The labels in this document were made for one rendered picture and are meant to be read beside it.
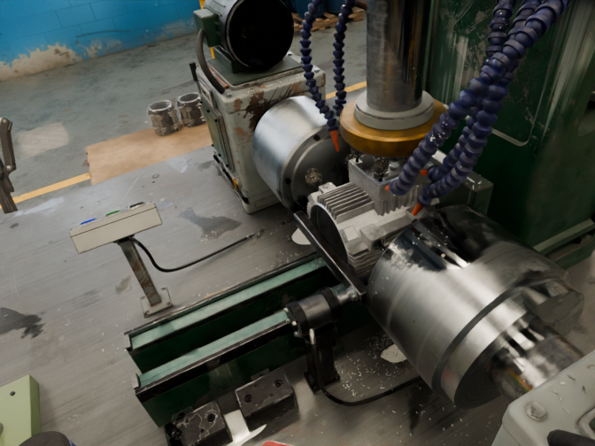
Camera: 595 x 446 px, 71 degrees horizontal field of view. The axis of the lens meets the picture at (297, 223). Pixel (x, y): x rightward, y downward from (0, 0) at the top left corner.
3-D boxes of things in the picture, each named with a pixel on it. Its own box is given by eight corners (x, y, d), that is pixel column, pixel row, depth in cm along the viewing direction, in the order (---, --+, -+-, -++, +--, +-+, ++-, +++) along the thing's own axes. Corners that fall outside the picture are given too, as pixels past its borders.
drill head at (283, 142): (315, 146, 129) (308, 65, 113) (384, 208, 103) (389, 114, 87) (240, 172, 122) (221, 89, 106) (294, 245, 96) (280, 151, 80)
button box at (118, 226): (162, 221, 93) (153, 199, 93) (163, 224, 87) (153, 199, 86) (83, 249, 89) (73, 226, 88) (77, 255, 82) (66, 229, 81)
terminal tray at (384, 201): (397, 171, 87) (399, 141, 83) (431, 196, 80) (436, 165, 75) (348, 190, 84) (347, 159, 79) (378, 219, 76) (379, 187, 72)
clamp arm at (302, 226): (373, 300, 72) (305, 219, 90) (373, 288, 70) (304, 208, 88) (355, 308, 71) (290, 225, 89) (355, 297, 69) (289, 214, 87)
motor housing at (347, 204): (383, 216, 100) (386, 147, 88) (436, 265, 87) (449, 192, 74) (309, 247, 95) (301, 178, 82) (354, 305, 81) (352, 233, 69)
